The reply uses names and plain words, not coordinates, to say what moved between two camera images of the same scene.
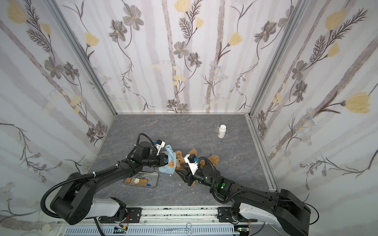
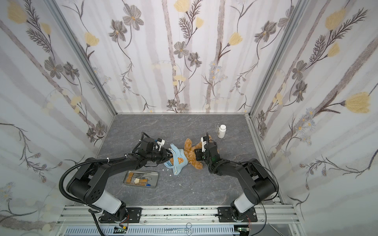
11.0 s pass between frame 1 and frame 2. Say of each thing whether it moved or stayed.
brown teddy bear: moved
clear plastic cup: stayed
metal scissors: stayed
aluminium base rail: stayed
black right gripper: moved
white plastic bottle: stayed
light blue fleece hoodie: moved
